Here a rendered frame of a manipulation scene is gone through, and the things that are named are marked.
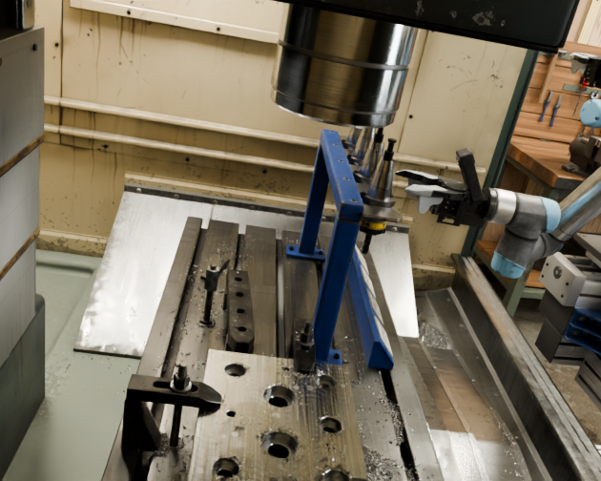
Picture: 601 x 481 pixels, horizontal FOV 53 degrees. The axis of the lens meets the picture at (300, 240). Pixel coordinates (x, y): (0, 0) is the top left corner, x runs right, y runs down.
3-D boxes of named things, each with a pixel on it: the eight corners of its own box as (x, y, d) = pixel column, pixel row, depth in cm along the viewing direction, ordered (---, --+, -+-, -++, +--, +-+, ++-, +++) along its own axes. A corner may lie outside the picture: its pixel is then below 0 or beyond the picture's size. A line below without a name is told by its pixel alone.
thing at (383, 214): (398, 213, 106) (399, 208, 106) (404, 225, 102) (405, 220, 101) (359, 207, 106) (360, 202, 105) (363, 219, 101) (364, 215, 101)
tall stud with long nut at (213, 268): (213, 319, 122) (221, 261, 116) (212, 326, 119) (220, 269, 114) (199, 317, 121) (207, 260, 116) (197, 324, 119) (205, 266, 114)
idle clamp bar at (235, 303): (245, 297, 131) (249, 271, 129) (251, 372, 109) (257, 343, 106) (222, 294, 130) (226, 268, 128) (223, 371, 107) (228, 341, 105)
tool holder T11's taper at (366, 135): (349, 153, 129) (357, 121, 126) (369, 155, 130) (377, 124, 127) (355, 159, 125) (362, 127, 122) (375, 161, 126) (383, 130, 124)
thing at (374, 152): (359, 169, 120) (366, 135, 117) (381, 173, 120) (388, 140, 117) (358, 176, 116) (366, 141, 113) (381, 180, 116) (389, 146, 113)
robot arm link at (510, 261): (534, 274, 144) (552, 233, 139) (510, 283, 137) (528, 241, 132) (506, 258, 149) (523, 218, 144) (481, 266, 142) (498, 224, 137)
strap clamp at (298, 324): (300, 368, 112) (316, 300, 106) (304, 418, 100) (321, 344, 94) (283, 366, 112) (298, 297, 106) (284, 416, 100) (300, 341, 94)
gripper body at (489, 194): (433, 222, 131) (487, 232, 132) (445, 185, 127) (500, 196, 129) (425, 208, 137) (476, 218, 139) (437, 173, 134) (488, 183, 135)
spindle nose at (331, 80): (259, 86, 80) (275, -11, 75) (374, 102, 84) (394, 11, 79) (278, 119, 66) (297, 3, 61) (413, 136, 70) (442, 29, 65)
